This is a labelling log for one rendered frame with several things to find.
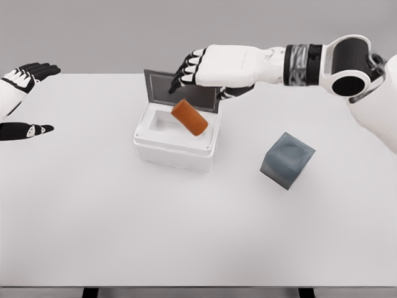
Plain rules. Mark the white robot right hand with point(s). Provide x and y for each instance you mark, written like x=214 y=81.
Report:
x=226 y=65

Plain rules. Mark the white rectangular box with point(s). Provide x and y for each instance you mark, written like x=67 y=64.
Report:
x=173 y=152

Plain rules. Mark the orange cylinder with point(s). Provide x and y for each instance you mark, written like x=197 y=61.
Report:
x=189 y=117

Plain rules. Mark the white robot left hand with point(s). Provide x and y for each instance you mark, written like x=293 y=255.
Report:
x=11 y=90

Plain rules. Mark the grey cube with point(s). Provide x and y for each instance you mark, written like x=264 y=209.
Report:
x=287 y=161

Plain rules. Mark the grey hinged box lid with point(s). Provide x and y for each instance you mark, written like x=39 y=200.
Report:
x=161 y=90

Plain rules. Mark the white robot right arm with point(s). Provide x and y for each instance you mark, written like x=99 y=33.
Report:
x=366 y=108

